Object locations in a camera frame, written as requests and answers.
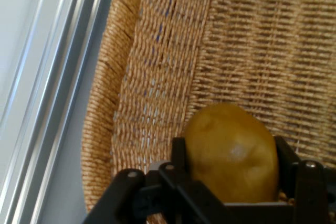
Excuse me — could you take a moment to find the yellow-brown toy potato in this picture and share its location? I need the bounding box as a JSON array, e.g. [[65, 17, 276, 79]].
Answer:
[[183, 103, 280, 204]]

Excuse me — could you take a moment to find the woven wicker basket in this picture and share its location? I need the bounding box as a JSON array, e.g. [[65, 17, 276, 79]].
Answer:
[[80, 0, 336, 224]]

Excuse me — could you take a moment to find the aluminium window rail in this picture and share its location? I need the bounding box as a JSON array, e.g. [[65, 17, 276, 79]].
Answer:
[[0, 0, 118, 224]]

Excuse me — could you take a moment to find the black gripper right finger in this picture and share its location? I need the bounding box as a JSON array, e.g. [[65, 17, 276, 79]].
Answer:
[[275, 135, 329, 224]]

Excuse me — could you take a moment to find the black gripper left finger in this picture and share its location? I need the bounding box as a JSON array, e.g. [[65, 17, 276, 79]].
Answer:
[[83, 136, 227, 224]]

